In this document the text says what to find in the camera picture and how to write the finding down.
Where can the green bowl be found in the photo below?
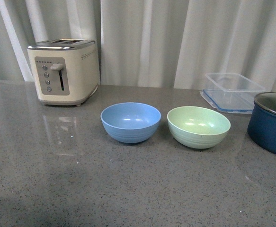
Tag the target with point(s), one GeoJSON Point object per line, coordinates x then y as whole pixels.
{"type": "Point", "coordinates": [197, 127]}

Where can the blue bowl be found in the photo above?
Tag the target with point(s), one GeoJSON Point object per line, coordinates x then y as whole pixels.
{"type": "Point", "coordinates": [130, 122]}

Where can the cream toaster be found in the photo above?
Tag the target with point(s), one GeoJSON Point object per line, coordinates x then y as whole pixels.
{"type": "Point", "coordinates": [65, 71]}

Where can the clear plastic container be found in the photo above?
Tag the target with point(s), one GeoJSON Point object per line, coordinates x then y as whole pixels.
{"type": "Point", "coordinates": [232, 82]}

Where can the container lid with blue seal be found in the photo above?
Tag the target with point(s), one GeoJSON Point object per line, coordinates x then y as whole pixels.
{"type": "Point", "coordinates": [233, 103]}

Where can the blue saucepan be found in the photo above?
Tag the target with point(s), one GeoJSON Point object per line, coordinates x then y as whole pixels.
{"type": "Point", "coordinates": [262, 128]}

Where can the glass lid with blue knob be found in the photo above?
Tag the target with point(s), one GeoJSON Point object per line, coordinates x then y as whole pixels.
{"type": "Point", "coordinates": [267, 101]}

